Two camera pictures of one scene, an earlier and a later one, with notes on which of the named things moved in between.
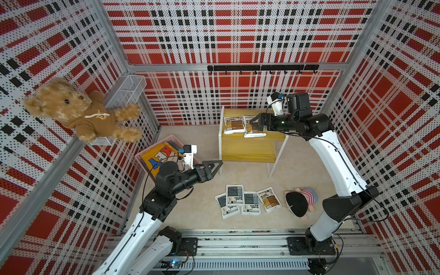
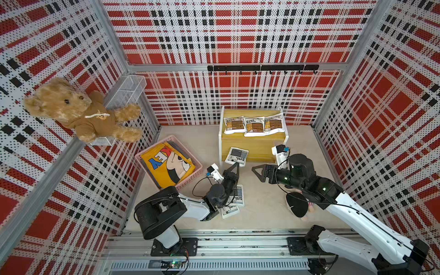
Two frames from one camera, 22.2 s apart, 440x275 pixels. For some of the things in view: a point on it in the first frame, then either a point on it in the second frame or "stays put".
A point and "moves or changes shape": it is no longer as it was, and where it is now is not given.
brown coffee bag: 270,200 moves or changes shape
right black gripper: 271,125 → 266,172
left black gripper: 204,176 → 231,176
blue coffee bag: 251,203 → 236,154
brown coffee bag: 234,125 stays put
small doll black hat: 297,203 stays put
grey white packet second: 235,195 stays put
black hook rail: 270,68 stays put
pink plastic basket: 171,140 stays put
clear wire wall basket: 129,90 stays put
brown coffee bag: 250,131 stays put
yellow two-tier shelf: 240,142 stays put
